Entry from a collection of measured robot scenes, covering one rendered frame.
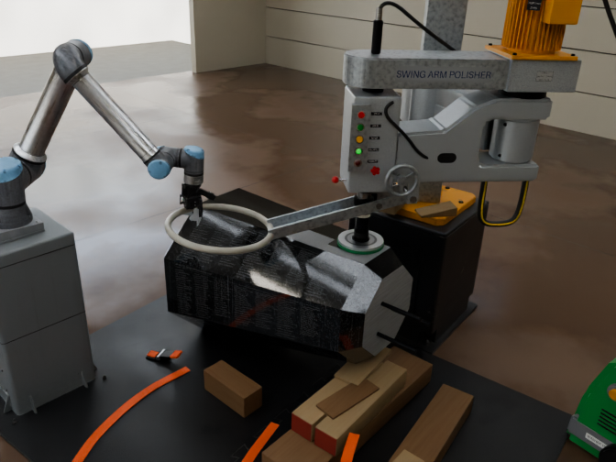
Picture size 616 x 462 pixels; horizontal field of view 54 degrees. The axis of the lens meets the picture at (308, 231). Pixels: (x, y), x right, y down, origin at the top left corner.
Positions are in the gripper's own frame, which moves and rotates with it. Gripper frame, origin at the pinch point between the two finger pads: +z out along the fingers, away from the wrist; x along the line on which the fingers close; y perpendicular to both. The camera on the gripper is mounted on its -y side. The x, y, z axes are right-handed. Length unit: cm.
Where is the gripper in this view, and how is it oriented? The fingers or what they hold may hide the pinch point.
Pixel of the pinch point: (196, 221)
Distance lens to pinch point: 293.7
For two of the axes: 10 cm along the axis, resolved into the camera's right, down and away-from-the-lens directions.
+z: -1.1, 9.0, 4.2
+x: 6.0, 4.0, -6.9
